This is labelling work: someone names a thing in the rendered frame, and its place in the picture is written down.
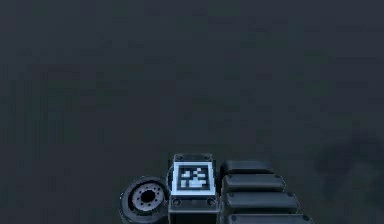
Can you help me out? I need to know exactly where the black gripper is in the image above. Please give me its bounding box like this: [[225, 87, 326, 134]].
[[119, 175, 170, 224]]

